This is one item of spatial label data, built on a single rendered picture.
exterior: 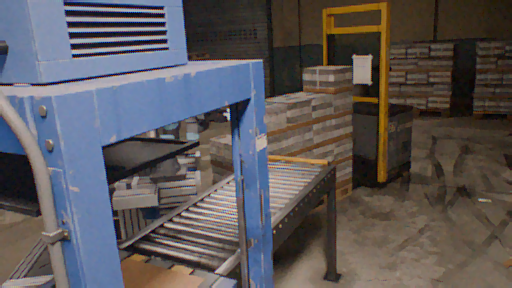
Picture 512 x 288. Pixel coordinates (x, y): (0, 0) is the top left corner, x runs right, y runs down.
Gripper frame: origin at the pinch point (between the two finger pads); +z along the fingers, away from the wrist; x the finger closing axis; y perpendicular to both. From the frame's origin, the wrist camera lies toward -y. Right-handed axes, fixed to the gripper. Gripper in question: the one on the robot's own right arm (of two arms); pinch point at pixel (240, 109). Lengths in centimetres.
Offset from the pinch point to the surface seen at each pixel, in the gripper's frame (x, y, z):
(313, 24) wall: -784, -165, -100
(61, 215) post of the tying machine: 158, 9, 28
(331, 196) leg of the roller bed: -48, 57, 44
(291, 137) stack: -126, 29, -1
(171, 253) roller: 70, 54, -5
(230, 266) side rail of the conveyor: 75, 54, 23
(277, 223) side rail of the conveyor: 37, 49, 31
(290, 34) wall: -787, -145, -157
